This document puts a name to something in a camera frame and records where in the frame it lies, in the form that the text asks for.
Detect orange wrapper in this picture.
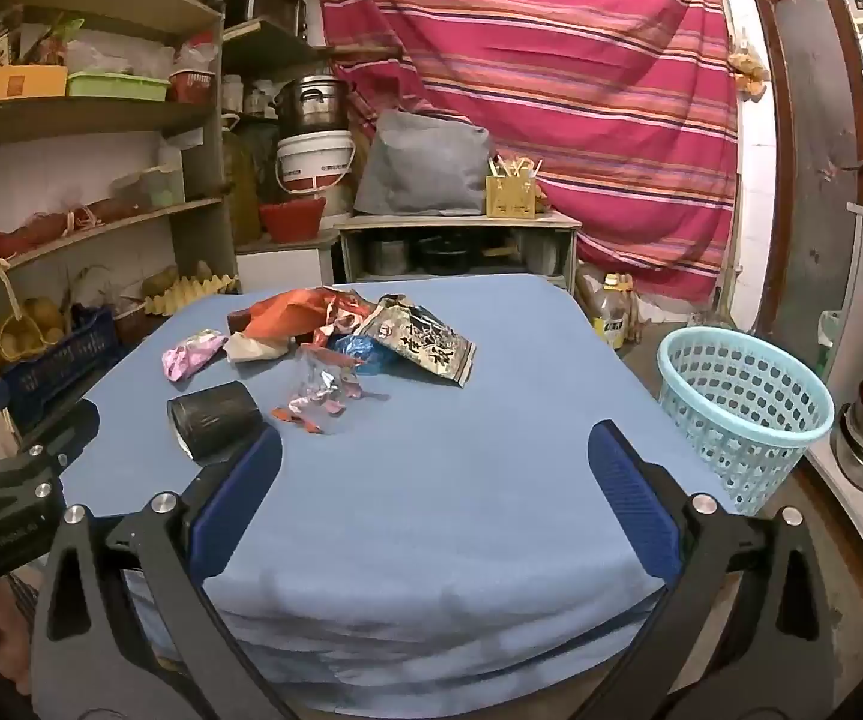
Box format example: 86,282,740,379
244,289,323,340

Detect yellow-capped oil bottle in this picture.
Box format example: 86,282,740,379
592,274,639,350

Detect dark blue plastic crate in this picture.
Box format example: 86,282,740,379
0,307,121,428

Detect large yellow oil jug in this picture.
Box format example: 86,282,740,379
223,116,263,245

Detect person's left hand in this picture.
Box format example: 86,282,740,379
0,581,34,695

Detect yellow corrugated tray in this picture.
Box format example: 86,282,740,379
144,274,241,316

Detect red net bag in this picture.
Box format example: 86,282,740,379
0,199,140,271

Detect blue wrapper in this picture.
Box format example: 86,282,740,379
326,334,403,377

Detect black and white snack bag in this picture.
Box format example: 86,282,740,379
356,296,476,389

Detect brown framed door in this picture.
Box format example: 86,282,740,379
750,0,863,332

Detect clear wrapper with red print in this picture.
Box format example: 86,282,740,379
270,349,391,436

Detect clear plastic container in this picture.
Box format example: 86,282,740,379
112,165,187,215

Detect yellow plastic container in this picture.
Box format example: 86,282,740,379
0,65,68,106

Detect white plastic bucket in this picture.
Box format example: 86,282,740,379
275,130,356,200

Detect grey fabric bag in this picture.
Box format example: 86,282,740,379
354,109,493,217

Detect steel cooking pot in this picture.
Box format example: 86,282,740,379
274,75,350,136

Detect green plastic container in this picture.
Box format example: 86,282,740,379
66,71,170,101

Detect red striped hanging cloth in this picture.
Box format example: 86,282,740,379
315,0,740,302

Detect yellow basket of potatoes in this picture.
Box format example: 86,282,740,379
0,296,68,365

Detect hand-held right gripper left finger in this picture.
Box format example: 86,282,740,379
30,426,305,720

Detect light blue plastic basket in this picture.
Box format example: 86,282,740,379
657,326,836,517

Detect yellow chopstick holder box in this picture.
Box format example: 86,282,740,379
486,154,545,220

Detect wooden shelf unit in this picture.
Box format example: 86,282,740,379
0,0,328,391

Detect low white cabinet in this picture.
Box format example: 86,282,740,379
335,210,583,293

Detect black pot in cabinet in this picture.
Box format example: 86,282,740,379
418,236,472,275

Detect red plastic basin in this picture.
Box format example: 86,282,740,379
259,197,326,243

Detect pink crumpled wrapper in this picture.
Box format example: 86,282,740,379
161,329,229,381

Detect black microwave oven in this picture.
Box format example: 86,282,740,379
247,0,308,38

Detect blue table cloth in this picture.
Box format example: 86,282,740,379
49,274,703,715

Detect black cylindrical can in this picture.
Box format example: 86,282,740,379
166,381,262,464

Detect beige wrapper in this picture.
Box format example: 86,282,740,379
223,331,293,365

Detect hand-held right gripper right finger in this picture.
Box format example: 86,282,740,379
574,418,853,720

